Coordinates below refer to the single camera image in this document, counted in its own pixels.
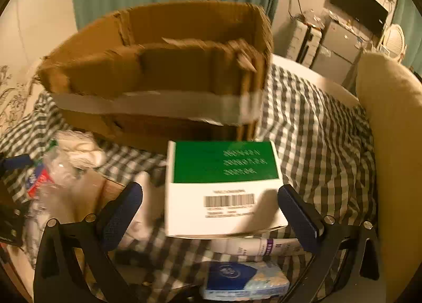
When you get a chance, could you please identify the crushed clear plastic bottle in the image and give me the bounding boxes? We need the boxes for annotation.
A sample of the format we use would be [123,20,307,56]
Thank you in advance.
[26,140,103,218]

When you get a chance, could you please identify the white lace cloth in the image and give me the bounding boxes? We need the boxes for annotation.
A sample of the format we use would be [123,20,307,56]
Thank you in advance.
[57,130,107,169]

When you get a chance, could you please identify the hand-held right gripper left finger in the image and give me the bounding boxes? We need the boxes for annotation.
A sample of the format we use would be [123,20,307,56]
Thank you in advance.
[33,182,144,303]

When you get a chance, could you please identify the crumpled white tissue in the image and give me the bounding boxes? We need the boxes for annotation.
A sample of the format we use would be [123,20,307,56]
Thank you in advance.
[127,170,169,247]

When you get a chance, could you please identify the brown cardboard piece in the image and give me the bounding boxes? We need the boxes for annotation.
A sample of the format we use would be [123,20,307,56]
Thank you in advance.
[95,178,127,222]

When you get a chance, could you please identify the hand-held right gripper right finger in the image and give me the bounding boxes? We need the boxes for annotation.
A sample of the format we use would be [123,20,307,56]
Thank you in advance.
[277,184,386,303]

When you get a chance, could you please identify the green and white box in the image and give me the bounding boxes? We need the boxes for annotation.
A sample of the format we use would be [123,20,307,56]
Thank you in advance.
[164,140,289,238]

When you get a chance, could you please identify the beige cushion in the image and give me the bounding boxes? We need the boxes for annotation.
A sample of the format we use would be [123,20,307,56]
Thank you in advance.
[355,51,422,292]

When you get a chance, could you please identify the brown cardboard box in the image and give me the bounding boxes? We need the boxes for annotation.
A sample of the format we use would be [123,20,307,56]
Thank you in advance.
[36,1,275,155]

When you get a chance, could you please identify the floral print pillow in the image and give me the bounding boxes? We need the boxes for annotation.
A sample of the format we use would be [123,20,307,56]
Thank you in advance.
[0,65,37,132]

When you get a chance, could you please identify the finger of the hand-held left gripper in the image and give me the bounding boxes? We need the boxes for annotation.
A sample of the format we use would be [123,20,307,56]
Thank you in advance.
[0,204,25,247]
[0,154,34,173]

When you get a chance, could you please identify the white bottle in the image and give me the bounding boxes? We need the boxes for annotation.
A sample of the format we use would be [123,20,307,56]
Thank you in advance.
[210,236,299,256]

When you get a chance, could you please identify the black flat television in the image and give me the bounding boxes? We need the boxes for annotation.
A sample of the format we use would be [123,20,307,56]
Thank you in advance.
[330,0,389,38]

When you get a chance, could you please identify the white round chair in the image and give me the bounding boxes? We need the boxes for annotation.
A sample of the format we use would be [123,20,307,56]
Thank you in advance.
[378,24,408,63]

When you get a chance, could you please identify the grey checkered blanket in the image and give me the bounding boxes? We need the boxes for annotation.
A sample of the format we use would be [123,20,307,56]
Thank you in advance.
[0,59,378,303]

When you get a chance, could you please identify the blue tissue packet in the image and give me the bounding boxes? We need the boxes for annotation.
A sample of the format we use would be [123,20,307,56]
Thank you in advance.
[202,259,291,301]

